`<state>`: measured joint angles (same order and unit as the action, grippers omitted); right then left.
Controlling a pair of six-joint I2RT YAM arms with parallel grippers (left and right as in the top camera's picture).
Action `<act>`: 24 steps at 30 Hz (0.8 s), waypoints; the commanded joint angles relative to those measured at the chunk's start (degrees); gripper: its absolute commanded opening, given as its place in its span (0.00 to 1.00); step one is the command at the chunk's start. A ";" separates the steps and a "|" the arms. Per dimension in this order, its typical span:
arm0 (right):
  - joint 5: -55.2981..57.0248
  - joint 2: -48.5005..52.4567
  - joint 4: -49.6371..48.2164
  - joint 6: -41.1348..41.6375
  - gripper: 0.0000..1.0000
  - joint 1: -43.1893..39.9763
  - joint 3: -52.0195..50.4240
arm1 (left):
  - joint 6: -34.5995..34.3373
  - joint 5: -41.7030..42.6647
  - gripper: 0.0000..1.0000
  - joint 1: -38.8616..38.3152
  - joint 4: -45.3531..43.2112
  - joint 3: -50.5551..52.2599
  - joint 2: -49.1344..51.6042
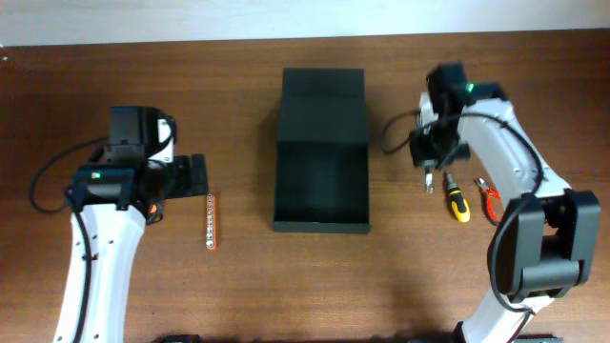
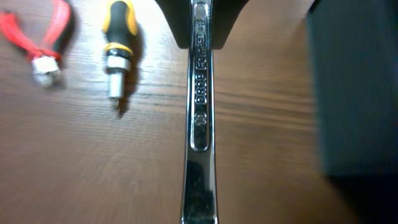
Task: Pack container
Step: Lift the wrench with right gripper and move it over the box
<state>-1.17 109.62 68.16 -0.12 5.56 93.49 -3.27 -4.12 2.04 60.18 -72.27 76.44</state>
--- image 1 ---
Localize silver ratchet wrench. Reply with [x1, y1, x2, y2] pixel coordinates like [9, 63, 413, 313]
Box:
[424, 166, 434, 194]

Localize orange socket rail set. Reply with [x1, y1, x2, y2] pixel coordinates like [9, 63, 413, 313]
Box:
[206, 193, 217, 251]

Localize black open gift box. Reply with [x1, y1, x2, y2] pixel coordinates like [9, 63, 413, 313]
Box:
[273, 68, 371, 234]

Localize orange black long-nose pliers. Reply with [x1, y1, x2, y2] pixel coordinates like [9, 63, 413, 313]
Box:
[146, 203, 164, 226]

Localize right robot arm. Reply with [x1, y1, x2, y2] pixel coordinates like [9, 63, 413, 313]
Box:
[409, 62, 601, 342]

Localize yellow black stubby screwdriver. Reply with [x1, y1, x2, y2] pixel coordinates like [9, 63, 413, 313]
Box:
[444, 171, 471, 223]

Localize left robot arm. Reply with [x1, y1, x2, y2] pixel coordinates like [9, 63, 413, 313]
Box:
[53, 106, 217, 342]

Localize red handled cutting pliers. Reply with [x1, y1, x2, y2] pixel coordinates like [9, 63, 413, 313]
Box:
[474, 177, 501, 227]

